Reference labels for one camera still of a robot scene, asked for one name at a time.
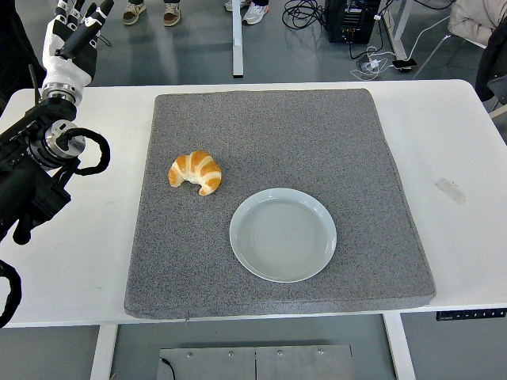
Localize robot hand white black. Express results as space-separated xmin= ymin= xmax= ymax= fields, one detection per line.
xmin=41 ymin=0 xmax=116 ymax=88

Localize croissant bread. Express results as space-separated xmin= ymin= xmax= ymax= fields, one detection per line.
xmin=168 ymin=150 xmax=223 ymax=197

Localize light grey round plate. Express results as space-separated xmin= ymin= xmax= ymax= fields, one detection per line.
xmin=229 ymin=187 xmax=338 ymax=283

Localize grey metal plate with screws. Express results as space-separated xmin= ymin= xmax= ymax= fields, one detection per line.
xmin=157 ymin=344 xmax=354 ymax=380

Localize person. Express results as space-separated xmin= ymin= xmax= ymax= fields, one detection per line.
xmin=0 ymin=0 xmax=47 ymax=104

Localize person's brown shoe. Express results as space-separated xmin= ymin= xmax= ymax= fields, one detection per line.
xmin=122 ymin=1 xmax=147 ymax=26
xmin=162 ymin=2 xmax=182 ymax=28

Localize white background table leg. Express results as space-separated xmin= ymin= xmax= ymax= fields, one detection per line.
xmin=231 ymin=0 xmax=245 ymax=78

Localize grey speckled mat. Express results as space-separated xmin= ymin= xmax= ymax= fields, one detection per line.
xmin=124 ymin=88 xmax=436 ymax=320

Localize black computer case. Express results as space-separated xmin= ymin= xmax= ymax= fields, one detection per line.
xmin=323 ymin=0 xmax=382 ymax=45

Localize white desk leg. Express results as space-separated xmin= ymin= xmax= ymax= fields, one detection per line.
xmin=379 ymin=0 xmax=408 ymax=60

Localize black smartphone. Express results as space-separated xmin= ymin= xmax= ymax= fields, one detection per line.
xmin=391 ymin=58 xmax=418 ymax=74

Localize clear tape strip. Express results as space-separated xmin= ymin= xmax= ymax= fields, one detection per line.
xmin=434 ymin=177 xmax=467 ymax=206

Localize beige jacket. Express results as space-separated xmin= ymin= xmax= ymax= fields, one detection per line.
xmin=448 ymin=0 xmax=507 ymax=44

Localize black jacket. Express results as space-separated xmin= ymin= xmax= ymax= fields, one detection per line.
xmin=475 ymin=17 xmax=507 ymax=104

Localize black table control panel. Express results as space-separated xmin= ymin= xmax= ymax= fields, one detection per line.
xmin=436 ymin=308 xmax=507 ymax=322

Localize black floor cables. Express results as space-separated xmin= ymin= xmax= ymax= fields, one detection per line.
xmin=281 ymin=0 xmax=330 ymax=31

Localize white charger cable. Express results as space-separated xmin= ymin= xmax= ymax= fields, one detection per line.
xmin=349 ymin=45 xmax=397 ymax=82

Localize thin black cable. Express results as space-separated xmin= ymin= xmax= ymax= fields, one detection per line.
xmin=159 ymin=357 xmax=176 ymax=380

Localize white chair frame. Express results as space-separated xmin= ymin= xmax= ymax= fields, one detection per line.
xmin=411 ymin=33 xmax=488 ymax=80

